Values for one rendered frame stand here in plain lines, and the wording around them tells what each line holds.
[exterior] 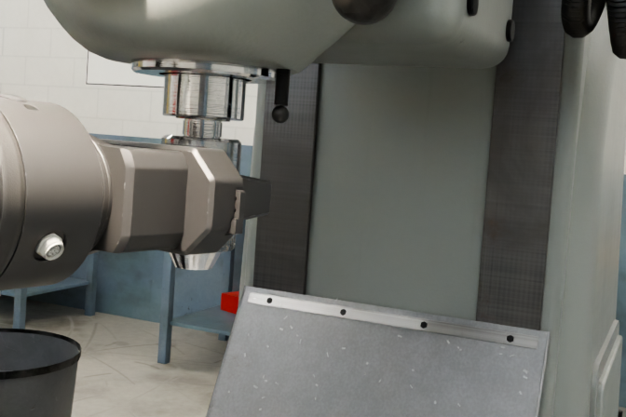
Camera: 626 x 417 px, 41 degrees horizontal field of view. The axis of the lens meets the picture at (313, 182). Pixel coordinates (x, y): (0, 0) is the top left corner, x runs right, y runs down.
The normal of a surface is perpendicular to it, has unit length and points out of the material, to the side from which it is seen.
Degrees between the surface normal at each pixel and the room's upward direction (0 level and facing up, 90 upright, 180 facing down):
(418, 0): 90
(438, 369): 63
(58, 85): 90
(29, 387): 94
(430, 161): 90
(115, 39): 148
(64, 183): 79
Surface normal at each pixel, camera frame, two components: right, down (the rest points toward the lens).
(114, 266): -0.40, 0.02
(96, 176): 0.81, -0.16
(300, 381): -0.34, -0.42
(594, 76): 0.54, -0.11
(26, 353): -0.07, -0.02
